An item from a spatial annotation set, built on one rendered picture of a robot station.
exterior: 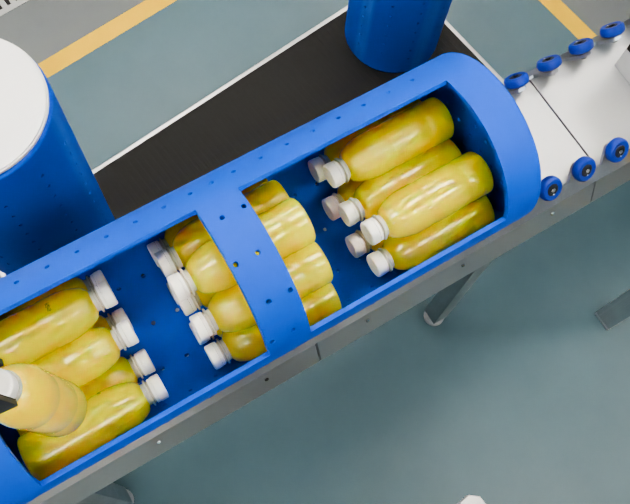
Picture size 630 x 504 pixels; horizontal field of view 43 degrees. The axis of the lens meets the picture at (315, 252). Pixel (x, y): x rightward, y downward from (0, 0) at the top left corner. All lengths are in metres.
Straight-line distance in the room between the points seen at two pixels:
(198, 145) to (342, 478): 1.00
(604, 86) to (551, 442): 1.09
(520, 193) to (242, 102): 1.32
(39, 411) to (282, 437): 1.35
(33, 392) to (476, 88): 0.71
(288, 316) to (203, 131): 1.33
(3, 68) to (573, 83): 1.02
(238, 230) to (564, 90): 0.78
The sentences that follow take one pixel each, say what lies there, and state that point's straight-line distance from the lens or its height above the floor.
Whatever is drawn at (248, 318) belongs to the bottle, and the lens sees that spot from 1.12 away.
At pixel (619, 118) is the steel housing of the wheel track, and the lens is 1.61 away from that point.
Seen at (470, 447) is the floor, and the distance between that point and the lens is 2.29.
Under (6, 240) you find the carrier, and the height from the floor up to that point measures 0.79.
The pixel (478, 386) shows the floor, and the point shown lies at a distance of 2.32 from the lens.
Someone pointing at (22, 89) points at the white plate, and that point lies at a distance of 1.42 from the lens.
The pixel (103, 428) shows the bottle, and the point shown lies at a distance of 1.16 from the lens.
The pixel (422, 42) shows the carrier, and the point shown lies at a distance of 2.36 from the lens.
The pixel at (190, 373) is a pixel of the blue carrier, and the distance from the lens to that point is 1.26.
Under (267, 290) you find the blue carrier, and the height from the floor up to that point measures 1.21.
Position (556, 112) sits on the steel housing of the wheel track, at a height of 0.93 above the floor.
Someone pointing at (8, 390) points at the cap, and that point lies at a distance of 0.89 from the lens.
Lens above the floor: 2.21
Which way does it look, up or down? 70 degrees down
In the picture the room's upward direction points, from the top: 9 degrees clockwise
